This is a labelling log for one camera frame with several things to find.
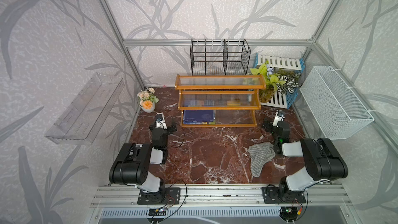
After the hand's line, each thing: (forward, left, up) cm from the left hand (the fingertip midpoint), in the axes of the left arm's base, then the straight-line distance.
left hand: (165, 117), depth 90 cm
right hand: (+2, -65, -2) cm, 66 cm away
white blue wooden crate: (+20, -82, -7) cm, 85 cm away
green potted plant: (+22, -67, -4) cm, 70 cm away
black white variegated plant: (+16, -73, +17) cm, 77 cm away
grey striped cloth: (-19, -54, -7) cm, 58 cm away
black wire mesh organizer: (+40, -33, +14) cm, 54 cm away
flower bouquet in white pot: (+14, +14, -1) cm, 19 cm away
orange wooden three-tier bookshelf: (+22, -34, -12) cm, 42 cm away
